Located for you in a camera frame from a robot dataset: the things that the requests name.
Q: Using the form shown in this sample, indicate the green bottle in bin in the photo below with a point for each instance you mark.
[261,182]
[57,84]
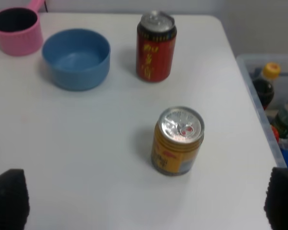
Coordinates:
[280,121]

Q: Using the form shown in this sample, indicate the dark bottle yellow cap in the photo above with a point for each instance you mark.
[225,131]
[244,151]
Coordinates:
[264,83]

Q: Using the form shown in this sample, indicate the pink saucepan with handle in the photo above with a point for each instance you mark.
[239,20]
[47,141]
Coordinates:
[20,29]

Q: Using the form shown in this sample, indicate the gold energy drink can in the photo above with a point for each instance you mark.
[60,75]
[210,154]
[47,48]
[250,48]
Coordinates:
[178,135]

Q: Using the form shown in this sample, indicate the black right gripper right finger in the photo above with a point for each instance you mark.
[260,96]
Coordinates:
[276,203]

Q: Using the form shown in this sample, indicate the red herbal tea can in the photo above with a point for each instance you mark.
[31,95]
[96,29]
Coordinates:
[156,38]

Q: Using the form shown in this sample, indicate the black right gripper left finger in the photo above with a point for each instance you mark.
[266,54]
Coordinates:
[14,200]

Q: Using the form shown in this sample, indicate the blue bowl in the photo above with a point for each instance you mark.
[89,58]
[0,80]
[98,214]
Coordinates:
[78,59]

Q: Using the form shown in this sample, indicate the clear plastic storage bin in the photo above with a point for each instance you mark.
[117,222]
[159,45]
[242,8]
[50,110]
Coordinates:
[250,66]

